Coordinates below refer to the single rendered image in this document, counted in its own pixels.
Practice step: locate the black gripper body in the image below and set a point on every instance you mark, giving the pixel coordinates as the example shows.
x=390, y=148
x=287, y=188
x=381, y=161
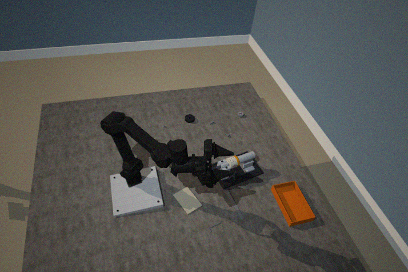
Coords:
x=208, y=154

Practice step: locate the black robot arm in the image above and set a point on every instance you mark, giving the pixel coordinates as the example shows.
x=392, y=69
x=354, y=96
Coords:
x=174, y=152

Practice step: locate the orange rectangular tray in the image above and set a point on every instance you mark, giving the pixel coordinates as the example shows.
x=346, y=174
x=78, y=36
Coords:
x=292, y=203

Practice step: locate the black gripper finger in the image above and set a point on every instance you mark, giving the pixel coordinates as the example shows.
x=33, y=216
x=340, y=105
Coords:
x=220, y=152
x=219, y=174

